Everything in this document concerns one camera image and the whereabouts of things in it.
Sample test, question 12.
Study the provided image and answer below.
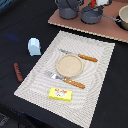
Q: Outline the beige woven placemat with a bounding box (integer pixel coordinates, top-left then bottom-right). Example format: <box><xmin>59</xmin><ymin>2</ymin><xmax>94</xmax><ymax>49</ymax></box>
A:
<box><xmin>15</xmin><ymin>31</ymin><xmax>114</xmax><ymax>128</ymax></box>

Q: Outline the brown sausage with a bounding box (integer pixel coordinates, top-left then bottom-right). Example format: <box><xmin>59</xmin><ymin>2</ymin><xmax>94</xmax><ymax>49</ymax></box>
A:
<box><xmin>14</xmin><ymin>63</ymin><xmax>23</xmax><ymax>82</ymax></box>

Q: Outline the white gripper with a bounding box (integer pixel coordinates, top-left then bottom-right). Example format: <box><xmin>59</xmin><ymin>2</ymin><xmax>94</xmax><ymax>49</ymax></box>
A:
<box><xmin>96</xmin><ymin>0</ymin><xmax>112</xmax><ymax>6</ymax></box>

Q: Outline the knife with orange handle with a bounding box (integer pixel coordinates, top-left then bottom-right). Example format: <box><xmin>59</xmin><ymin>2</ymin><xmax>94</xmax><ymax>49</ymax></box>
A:
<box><xmin>58</xmin><ymin>49</ymin><xmax>98</xmax><ymax>62</ymax></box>

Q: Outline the grey saucepan with handle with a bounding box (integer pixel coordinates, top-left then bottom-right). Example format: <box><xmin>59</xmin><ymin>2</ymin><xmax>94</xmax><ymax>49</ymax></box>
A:
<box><xmin>81</xmin><ymin>2</ymin><xmax>120</xmax><ymax>24</ymax></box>

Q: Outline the red tomato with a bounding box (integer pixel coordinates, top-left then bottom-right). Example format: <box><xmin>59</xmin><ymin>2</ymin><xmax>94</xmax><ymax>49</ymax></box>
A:
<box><xmin>91</xmin><ymin>0</ymin><xmax>96</xmax><ymax>8</ymax></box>

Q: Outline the light blue milk carton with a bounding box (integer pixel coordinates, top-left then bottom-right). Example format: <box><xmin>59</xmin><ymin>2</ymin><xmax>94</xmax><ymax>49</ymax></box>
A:
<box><xmin>28</xmin><ymin>38</ymin><xmax>41</xmax><ymax>56</ymax></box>

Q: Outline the tan wooden bowl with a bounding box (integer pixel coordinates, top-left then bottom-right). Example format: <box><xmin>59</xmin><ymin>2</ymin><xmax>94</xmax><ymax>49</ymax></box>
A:
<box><xmin>119</xmin><ymin>5</ymin><xmax>128</xmax><ymax>30</ymax></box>

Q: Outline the fork with orange handle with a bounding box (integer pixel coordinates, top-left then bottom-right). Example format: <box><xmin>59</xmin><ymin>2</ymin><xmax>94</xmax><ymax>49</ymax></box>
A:
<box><xmin>44</xmin><ymin>71</ymin><xmax>85</xmax><ymax>89</ymax></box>

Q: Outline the grey cooking pot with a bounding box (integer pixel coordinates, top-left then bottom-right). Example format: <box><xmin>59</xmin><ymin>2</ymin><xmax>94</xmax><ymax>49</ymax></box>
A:
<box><xmin>55</xmin><ymin>0</ymin><xmax>84</xmax><ymax>19</ymax></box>

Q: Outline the round tan plate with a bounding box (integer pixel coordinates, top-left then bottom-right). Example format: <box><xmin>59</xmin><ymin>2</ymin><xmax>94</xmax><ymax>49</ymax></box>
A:
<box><xmin>56</xmin><ymin>55</ymin><xmax>83</xmax><ymax>78</ymax></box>

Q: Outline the yellow butter box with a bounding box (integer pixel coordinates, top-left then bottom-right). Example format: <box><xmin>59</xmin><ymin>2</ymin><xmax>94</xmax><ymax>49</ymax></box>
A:
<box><xmin>49</xmin><ymin>88</ymin><xmax>72</xmax><ymax>101</ymax></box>

